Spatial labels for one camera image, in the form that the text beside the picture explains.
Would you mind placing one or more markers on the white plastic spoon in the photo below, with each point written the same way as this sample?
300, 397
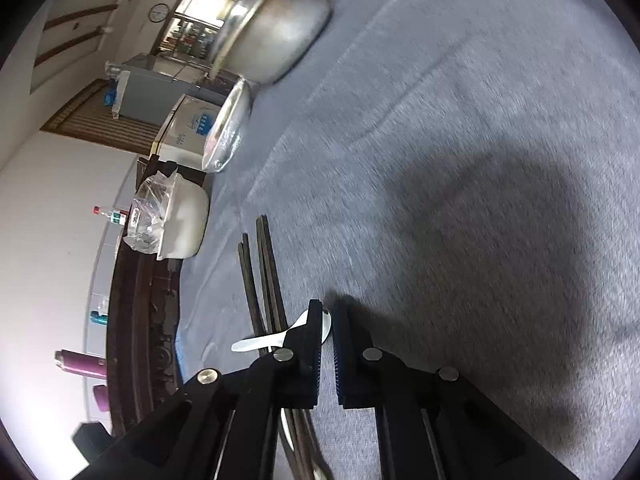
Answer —
260, 342

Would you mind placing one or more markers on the round wall clock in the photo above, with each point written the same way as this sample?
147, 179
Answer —
159, 13

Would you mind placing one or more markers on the brown wooden door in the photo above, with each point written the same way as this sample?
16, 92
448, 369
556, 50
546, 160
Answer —
100, 120

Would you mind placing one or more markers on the grey refrigerator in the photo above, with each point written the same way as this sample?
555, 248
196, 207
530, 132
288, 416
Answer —
145, 95

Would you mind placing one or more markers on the clear plastic wrap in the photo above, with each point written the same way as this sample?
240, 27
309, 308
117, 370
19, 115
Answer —
147, 215

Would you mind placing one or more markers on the red-capped plastic bottle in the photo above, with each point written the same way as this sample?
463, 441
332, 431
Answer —
112, 216

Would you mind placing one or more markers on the dark wooden chopstick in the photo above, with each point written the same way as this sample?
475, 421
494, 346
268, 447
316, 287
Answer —
272, 280
264, 280
248, 300
253, 290

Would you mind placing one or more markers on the white ceramic bowl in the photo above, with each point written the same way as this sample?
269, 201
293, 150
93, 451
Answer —
187, 220

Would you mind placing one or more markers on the grey table cloth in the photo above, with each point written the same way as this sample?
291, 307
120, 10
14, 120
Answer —
450, 135

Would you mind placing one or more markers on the purple thermos cap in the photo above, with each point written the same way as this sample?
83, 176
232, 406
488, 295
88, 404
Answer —
101, 398

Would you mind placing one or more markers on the plastic-wrapped food dish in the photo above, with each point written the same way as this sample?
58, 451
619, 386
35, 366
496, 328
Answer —
227, 125

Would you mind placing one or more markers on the purple thermos flask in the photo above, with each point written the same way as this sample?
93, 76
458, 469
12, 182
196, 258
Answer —
82, 364

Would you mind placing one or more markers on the blue table cloth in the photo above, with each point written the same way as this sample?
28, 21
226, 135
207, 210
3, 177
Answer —
181, 355

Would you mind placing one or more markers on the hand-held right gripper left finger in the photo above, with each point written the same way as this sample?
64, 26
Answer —
316, 355

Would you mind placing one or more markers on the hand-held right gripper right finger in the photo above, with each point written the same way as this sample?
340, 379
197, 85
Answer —
340, 355

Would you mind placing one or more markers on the white chest freezer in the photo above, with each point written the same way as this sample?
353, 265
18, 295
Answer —
182, 130

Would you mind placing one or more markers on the aluminium cooking pot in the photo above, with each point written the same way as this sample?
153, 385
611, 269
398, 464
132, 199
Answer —
282, 30

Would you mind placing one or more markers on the carved dark wooden table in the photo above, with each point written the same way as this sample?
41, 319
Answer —
135, 310

